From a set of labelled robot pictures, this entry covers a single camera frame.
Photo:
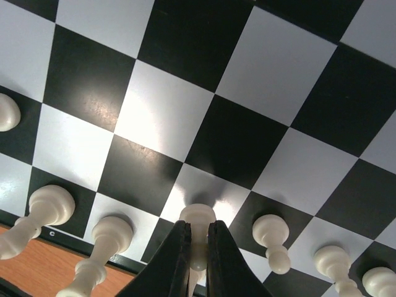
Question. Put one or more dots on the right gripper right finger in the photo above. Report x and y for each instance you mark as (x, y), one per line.
(228, 274)

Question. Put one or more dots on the white pawn second row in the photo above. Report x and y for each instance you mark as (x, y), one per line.
(271, 232)

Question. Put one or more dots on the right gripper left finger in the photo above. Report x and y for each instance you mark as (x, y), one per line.
(167, 274)

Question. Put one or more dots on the white pawn on board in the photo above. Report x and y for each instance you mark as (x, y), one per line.
(334, 263)

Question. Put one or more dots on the white chess piece felt base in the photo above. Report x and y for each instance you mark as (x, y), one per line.
(10, 113)

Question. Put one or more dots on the white pawn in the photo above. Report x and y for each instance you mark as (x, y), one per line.
(334, 263)
(112, 235)
(380, 282)

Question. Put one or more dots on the white queen piece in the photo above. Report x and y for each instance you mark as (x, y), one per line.
(48, 205)

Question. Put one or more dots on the black and silver chessboard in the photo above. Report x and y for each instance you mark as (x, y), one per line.
(140, 108)

